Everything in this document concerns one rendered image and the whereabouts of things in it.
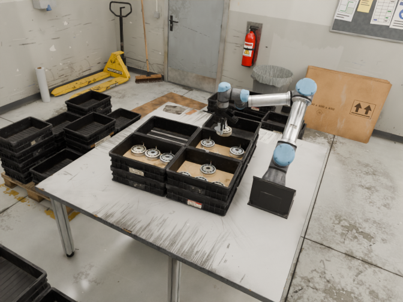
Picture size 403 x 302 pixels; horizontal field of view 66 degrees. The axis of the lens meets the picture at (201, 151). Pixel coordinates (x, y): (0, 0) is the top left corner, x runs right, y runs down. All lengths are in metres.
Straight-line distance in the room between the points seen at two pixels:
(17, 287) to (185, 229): 0.92
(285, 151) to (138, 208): 0.93
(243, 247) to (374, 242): 1.67
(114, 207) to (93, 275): 0.73
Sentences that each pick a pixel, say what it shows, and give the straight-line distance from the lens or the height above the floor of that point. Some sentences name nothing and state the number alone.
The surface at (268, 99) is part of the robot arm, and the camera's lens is 2.06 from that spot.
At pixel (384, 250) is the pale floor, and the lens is 3.19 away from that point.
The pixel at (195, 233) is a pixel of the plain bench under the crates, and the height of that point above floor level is 0.70.
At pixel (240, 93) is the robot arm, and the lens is 1.94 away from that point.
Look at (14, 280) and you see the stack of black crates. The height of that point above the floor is 0.49.
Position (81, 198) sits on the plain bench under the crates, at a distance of 2.07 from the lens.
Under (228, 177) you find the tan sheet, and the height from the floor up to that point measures 0.83.
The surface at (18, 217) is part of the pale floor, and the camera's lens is 3.14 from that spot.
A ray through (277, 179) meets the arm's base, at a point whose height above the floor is 0.92.
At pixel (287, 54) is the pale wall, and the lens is 4.81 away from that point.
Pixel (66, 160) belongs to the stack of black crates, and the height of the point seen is 0.27.
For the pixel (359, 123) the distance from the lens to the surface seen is 4.70.
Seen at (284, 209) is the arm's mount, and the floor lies 0.76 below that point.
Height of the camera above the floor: 2.04
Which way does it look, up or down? 33 degrees down
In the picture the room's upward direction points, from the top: 5 degrees clockwise
